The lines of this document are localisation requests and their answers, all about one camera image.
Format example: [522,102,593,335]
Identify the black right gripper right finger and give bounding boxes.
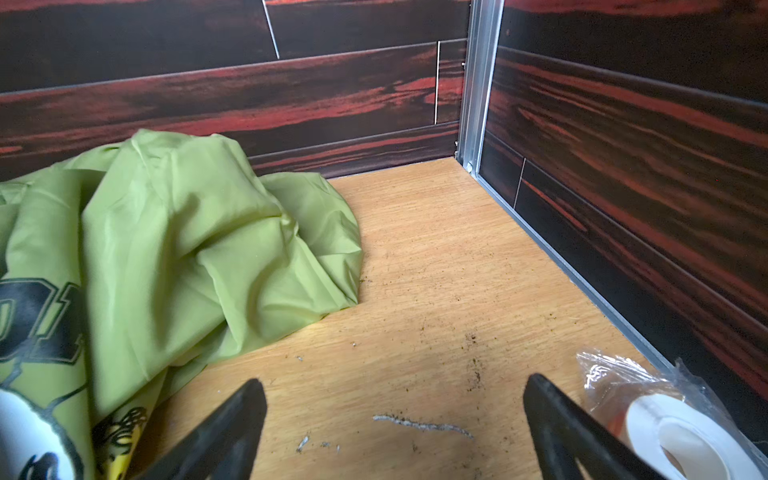
[523,373,662,479]

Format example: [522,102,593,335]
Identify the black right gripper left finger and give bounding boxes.
[141,379,268,480]

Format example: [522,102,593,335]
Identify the green jacket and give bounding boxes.
[1,130,363,479]

